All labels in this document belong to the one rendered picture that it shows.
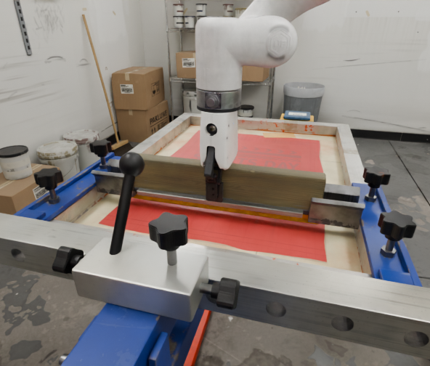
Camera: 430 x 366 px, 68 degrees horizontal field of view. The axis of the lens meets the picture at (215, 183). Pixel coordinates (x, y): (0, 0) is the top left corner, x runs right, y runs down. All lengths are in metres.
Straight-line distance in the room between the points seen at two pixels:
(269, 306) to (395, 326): 0.12
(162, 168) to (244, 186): 0.16
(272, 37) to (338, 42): 3.70
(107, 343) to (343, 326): 0.24
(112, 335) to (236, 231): 0.32
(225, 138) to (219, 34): 0.15
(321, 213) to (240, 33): 0.32
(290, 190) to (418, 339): 0.29
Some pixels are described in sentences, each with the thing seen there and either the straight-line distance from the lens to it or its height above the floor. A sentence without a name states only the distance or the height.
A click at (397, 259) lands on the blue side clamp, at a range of 0.52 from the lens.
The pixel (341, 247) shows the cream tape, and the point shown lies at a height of 0.96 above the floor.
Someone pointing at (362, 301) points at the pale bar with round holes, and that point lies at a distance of 0.37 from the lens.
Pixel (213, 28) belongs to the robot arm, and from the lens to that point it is 0.51.
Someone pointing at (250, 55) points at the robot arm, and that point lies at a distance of 0.52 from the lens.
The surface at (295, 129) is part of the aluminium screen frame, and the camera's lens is 1.13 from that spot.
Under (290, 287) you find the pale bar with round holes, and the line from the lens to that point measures 0.37.
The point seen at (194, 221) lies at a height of 0.96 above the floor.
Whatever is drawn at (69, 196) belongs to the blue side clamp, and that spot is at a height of 1.00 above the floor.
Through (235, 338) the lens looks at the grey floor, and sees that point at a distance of 1.63.
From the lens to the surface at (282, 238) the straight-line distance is 0.58.
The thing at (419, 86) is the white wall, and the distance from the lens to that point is 4.42.
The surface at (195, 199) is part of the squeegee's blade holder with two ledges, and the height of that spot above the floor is 0.99.
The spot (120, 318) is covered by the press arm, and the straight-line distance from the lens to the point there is 0.34.
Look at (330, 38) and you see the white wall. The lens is 4.20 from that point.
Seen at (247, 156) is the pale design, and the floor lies 0.96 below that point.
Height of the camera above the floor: 1.29
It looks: 27 degrees down
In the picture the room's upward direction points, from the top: straight up
